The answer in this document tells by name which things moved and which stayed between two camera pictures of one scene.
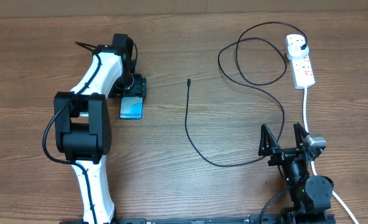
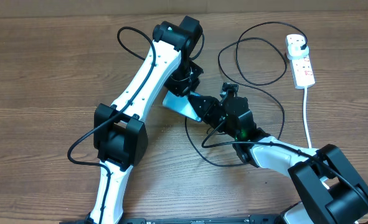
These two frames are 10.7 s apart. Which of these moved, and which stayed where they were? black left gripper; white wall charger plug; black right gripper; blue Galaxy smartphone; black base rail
Moved: blue Galaxy smartphone; black right gripper; black left gripper
Stayed: black base rail; white wall charger plug
